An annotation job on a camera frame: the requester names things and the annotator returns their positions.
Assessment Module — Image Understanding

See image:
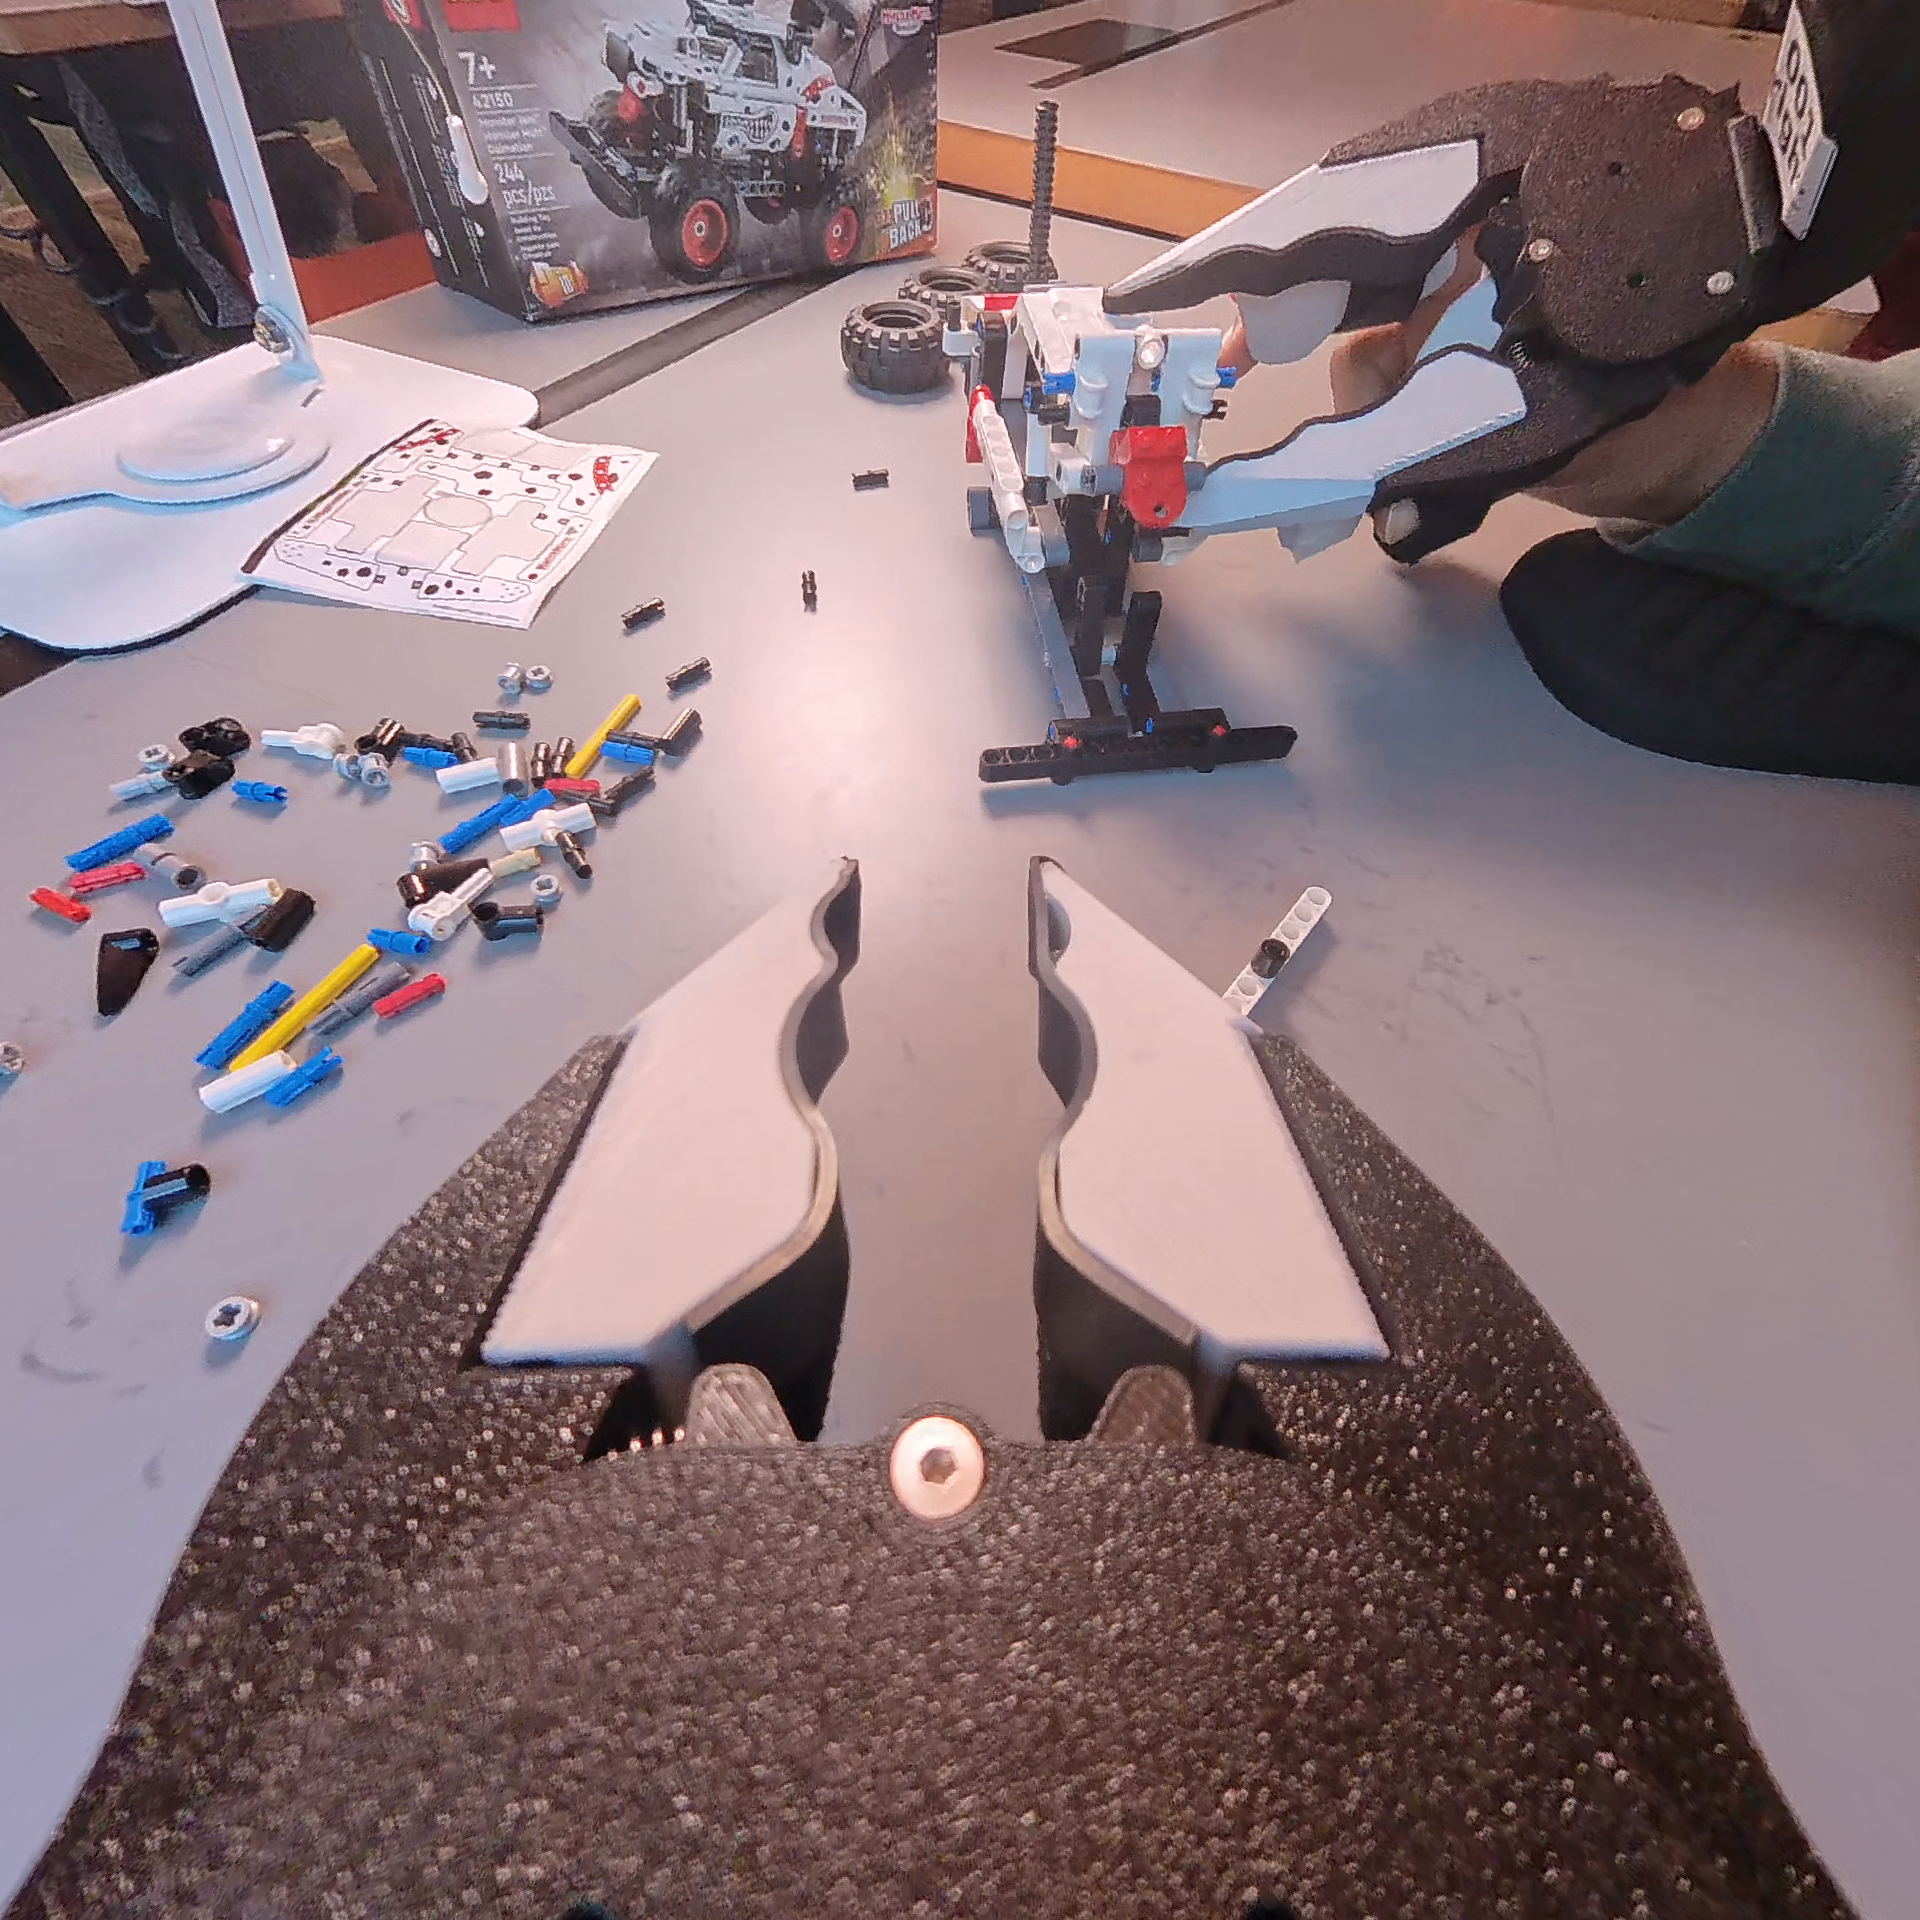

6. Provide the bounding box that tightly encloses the white lamp stand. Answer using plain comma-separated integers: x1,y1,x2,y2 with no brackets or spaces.
0,0,542,657

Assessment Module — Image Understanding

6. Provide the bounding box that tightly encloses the toy truck cardboard box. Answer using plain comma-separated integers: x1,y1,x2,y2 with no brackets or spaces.
344,0,942,325

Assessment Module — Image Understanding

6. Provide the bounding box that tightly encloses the white sticker sheet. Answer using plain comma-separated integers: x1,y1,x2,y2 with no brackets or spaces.
239,415,663,634

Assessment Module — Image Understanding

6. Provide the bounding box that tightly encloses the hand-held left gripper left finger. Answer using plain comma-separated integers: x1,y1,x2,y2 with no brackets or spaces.
480,854,866,1369

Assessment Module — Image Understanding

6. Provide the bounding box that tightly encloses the white perforated brick beam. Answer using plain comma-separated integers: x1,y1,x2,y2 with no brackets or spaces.
1223,885,1335,1011

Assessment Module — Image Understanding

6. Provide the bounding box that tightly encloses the person's right hand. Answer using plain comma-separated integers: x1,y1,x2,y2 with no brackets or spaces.
1557,342,1784,532

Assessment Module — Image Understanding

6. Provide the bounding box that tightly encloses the grey table orange edge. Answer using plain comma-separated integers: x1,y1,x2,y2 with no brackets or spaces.
307,0,1795,426

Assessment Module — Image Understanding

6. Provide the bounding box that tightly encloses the toy brick truck model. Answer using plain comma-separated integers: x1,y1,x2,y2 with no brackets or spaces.
959,95,1300,789

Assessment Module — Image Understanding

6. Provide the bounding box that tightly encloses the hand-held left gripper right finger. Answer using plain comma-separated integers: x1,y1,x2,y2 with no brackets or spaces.
1024,854,1392,1374

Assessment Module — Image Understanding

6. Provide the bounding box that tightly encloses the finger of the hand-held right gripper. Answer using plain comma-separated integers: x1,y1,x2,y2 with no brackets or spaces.
1099,135,1490,365
1155,277,1535,566

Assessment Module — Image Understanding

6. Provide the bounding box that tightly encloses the pile of loose brick pieces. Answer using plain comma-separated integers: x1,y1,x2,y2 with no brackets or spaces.
0,652,707,1346

